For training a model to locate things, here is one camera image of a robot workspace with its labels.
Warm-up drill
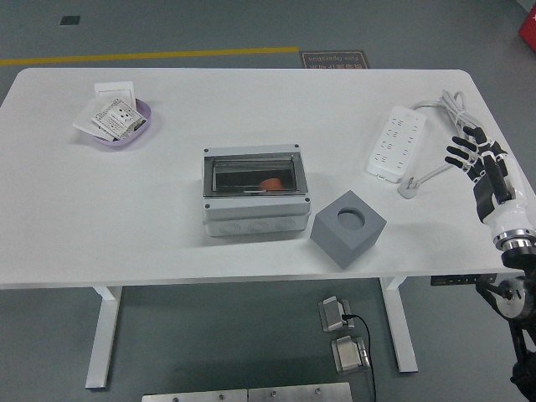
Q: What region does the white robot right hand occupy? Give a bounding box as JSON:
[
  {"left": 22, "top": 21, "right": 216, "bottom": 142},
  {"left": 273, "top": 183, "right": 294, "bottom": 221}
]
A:
[{"left": 444, "top": 124, "right": 536, "bottom": 236}]

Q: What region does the grey electrical box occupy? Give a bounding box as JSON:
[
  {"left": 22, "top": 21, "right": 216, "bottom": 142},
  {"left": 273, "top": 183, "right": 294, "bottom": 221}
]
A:
[{"left": 200, "top": 143, "right": 313, "bottom": 239}]

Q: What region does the grey cube with round hole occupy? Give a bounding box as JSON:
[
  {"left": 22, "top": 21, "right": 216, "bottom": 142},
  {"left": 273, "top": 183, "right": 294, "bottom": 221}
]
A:
[{"left": 308, "top": 189, "right": 387, "bottom": 270}]

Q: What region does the white power strip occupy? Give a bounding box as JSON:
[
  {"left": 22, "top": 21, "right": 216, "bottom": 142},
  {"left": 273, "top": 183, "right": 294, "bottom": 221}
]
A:
[{"left": 365, "top": 105, "right": 427, "bottom": 184}]

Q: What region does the white table leg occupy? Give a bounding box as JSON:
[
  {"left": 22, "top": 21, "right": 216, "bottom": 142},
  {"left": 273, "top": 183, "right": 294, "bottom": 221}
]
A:
[
  {"left": 379, "top": 276, "right": 419, "bottom": 374},
  {"left": 85, "top": 286, "right": 123, "bottom": 389}
]

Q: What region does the red object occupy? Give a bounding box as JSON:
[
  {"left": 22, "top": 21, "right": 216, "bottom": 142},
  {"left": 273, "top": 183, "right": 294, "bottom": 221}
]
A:
[{"left": 518, "top": 8, "right": 536, "bottom": 43}]

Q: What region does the silver foot pedal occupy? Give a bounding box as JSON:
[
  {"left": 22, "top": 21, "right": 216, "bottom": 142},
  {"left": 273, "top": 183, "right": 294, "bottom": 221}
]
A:
[
  {"left": 330, "top": 335, "right": 372, "bottom": 375},
  {"left": 317, "top": 296, "right": 356, "bottom": 333}
]

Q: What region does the brown floor sign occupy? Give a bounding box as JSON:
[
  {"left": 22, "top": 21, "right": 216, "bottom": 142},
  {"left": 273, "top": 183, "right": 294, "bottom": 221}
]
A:
[{"left": 298, "top": 49, "right": 371, "bottom": 70}]

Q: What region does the grey metal plate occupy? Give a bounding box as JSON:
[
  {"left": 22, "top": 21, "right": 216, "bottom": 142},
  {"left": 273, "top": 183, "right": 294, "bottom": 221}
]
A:
[
  {"left": 141, "top": 389, "right": 249, "bottom": 402},
  {"left": 247, "top": 382, "right": 353, "bottom": 402}
]

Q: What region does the purple plastic tray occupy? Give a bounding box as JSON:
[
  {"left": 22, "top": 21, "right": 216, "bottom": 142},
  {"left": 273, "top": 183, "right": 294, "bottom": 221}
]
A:
[{"left": 79, "top": 98, "right": 152, "bottom": 148}]

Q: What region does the white socket plate, printed label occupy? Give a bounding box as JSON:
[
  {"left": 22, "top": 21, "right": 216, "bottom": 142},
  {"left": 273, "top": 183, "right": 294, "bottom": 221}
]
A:
[{"left": 90, "top": 96, "right": 143, "bottom": 142}]

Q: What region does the white power cord with plug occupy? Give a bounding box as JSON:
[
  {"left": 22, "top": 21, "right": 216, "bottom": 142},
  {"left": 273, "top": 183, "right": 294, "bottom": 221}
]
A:
[{"left": 396, "top": 90, "right": 487, "bottom": 199}]

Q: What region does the black pedal cable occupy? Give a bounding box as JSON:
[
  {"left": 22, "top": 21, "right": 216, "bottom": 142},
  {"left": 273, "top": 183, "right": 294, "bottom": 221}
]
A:
[{"left": 341, "top": 312, "right": 378, "bottom": 402}]

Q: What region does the plain white switch plate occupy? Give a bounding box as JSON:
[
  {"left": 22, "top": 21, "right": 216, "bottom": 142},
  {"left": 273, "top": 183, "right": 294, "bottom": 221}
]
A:
[{"left": 93, "top": 81, "right": 137, "bottom": 106}]

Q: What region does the white wall plate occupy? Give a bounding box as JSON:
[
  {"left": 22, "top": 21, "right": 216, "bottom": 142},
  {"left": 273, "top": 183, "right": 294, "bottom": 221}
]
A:
[{"left": 72, "top": 99, "right": 115, "bottom": 142}]

